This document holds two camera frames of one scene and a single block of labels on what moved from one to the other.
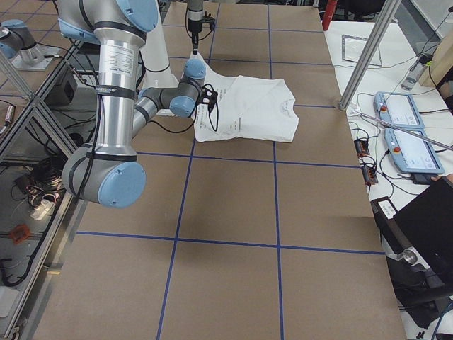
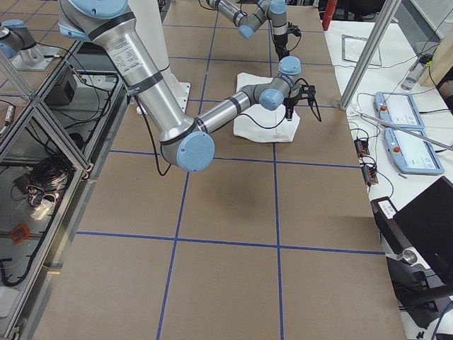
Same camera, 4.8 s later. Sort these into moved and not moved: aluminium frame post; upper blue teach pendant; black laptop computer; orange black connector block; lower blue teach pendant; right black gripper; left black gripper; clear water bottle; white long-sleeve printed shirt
Moved: white long-sleeve printed shirt; left black gripper; right black gripper
Not moved: lower blue teach pendant; clear water bottle; aluminium frame post; black laptop computer; orange black connector block; upper blue teach pendant
